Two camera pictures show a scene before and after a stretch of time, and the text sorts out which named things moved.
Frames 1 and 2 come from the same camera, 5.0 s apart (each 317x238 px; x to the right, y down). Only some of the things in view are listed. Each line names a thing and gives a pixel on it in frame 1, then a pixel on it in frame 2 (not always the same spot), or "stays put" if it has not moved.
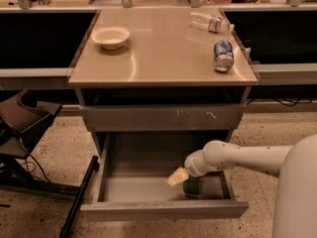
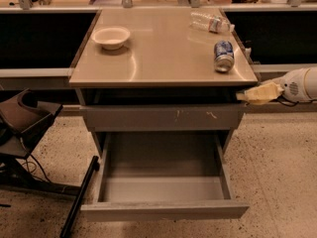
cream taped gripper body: [192, 165] -> [291, 87]
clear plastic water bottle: [211, 20] stays put
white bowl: [110, 38] stays put
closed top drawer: [163, 118] stays put
